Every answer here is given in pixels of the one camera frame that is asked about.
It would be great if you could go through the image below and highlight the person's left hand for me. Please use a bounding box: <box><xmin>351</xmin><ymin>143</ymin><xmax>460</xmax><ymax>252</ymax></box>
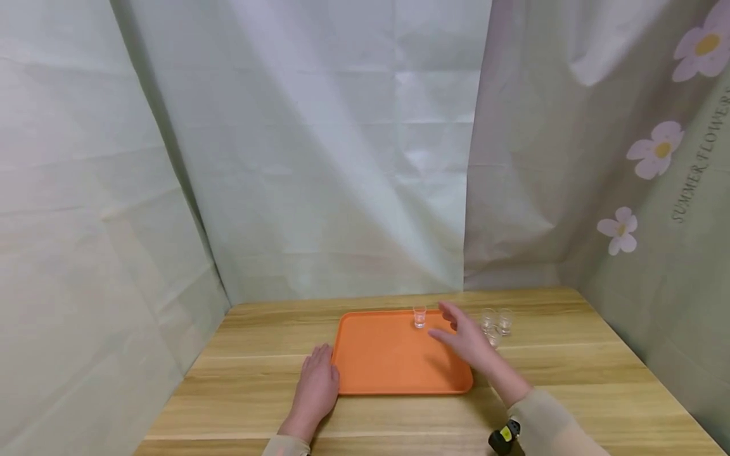
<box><xmin>294</xmin><ymin>343</ymin><xmax>341</xmax><ymax>424</ymax></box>

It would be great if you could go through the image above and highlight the person's right hand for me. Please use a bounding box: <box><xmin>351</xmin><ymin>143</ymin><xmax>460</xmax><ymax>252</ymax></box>
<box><xmin>428</xmin><ymin>301</ymin><xmax>501</xmax><ymax>377</ymax></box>

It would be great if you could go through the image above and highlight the person's right forearm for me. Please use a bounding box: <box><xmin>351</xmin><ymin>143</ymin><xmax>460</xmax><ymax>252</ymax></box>
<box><xmin>483</xmin><ymin>356</ymin><xmax>612</xmax><ymax>456</ymax></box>

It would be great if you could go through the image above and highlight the person's left forearm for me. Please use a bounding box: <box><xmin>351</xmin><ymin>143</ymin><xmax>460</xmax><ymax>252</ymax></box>
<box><xmin>262</xmin><ymin>415</ymin><xmax>320</xmax><ymax>456</ymax></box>

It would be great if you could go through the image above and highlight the orange tray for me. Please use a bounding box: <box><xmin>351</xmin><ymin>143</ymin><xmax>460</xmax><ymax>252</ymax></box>
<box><xmin>331</xmin><ymin>309</ymin><xmax>474</xmax><ymax>396</ymax></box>

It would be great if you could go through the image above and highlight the black wrist band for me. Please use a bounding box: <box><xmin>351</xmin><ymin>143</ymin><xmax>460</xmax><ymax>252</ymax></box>
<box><xmin>488</xmin><ymin>419</ymin><xmax>522</xmax><ymax>456</ymax></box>

